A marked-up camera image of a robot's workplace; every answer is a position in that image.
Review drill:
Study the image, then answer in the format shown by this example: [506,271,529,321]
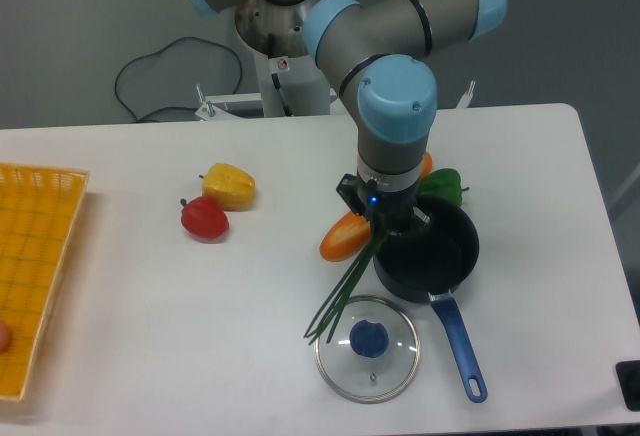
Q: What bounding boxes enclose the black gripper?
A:
[367,183,432,236]

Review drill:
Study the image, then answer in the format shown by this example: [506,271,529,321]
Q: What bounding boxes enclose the green onion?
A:
[304,230,385,344]

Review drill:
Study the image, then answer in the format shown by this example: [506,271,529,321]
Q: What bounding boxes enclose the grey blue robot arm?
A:
[192,0,507,232]

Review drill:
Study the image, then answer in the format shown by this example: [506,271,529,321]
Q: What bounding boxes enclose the orange bread loaf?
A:
[319,151,434,263]

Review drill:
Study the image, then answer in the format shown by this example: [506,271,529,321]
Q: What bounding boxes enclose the green bell pepper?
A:
[417,168,469,207]

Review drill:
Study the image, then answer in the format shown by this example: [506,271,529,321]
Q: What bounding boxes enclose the glass lid blue knob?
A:
[313,295,421,404]

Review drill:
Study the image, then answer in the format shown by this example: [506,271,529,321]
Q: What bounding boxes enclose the yellow bell pepper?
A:
[201,163,256,211]

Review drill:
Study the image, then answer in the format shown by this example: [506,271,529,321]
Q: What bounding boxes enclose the black device at table edge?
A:
[615,360,640,412]

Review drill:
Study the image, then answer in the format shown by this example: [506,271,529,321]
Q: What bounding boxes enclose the yellow woven basket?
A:
[1,163,90,402]

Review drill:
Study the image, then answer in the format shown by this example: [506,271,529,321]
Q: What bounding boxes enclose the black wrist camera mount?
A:
[336,174,366,216]

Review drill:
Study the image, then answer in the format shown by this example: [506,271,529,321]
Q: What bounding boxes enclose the black pot blue handle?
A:
[374,195,488,403]

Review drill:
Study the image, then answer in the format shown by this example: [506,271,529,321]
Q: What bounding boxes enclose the white table clamp bracket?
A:
[456,80,476,109]

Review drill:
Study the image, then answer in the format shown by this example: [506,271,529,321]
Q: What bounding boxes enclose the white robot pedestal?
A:
[204,0,331,117]

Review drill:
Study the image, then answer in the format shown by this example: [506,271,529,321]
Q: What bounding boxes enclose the black cable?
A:
[114,36,244,124]

